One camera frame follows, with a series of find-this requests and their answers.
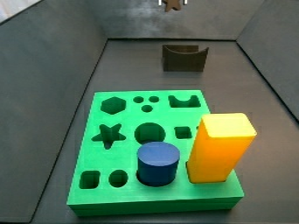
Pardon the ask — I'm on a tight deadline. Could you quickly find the brown star prism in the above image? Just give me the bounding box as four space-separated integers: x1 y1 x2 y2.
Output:
162 0 181 12

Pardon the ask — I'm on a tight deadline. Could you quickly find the yellow square prism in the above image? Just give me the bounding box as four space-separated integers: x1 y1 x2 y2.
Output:
186 113 257 183

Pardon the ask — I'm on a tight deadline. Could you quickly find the black curved fixture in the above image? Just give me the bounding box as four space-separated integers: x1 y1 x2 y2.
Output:
162 45 209 72

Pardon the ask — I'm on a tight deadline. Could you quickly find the blue cylinder block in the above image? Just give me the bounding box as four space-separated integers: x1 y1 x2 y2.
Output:
136 142 180 187

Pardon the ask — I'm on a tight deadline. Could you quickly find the green shape sorter board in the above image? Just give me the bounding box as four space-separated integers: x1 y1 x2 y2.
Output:
66 90 244 217

